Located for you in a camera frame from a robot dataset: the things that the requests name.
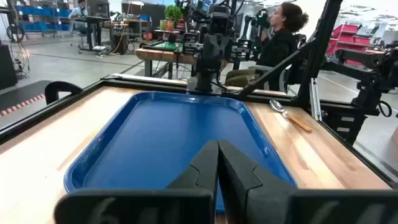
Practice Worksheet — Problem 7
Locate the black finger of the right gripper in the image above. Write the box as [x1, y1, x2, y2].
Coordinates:
[203, 34, 218, 60]
[217, 34, 232, 60]

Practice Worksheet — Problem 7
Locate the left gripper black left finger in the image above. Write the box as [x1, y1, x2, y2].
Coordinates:
[54, 139, 220, 224]

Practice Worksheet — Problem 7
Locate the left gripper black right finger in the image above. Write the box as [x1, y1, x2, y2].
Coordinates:
[218, 139, 398, 224]

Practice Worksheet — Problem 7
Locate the metal spoon with wooden handle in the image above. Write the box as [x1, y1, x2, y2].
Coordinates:
[269, 99, 313, 133]

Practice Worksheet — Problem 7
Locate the blue plastic tray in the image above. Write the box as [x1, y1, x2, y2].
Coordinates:
[63, 91, 298, 214]

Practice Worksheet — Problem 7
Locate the wooden workbench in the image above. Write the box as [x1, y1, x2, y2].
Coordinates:
[135, 40, 231, 78]

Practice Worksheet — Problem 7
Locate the green potted plant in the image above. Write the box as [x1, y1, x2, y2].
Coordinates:
[164, 4, 183, 32]

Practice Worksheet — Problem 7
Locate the seated person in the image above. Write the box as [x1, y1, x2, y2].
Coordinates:
[224, 2, 309, 91]

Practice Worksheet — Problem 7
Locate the black office chair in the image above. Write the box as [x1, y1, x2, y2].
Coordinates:
[248, 33, 308, 94]

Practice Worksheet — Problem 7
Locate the black desk with monitor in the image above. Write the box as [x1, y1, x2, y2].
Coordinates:
[73, 0, 111, 52]

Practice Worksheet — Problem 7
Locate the distant person at desk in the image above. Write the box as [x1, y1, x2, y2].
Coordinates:
[68, 0, 90, 34]

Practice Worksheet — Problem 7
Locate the shelf with red bins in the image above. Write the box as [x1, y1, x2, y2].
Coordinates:
[326, 24, 373, 66]

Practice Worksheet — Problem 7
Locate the black metal equipment stand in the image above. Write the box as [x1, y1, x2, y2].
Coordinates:
[322, 42, 398, 146]

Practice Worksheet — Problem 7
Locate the shelf with blue bins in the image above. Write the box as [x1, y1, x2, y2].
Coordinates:
[14, 2, 72, 34]

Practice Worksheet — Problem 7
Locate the black hazard-striped floor mat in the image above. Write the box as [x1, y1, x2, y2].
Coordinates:
[0, 80, 52, 118]

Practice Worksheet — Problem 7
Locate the black cabinet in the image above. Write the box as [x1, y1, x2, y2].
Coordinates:
[0, 43, 18, 91]

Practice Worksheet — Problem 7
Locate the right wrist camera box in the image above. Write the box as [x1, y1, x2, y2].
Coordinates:
[210, 12, 234, 35]

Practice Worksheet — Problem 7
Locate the black aluminium table frame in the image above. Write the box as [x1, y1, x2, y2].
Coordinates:
[0, 0, 398, 189]

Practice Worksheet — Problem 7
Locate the black frame handle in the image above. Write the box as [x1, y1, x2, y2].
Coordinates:
[44, 80, 83, 105]

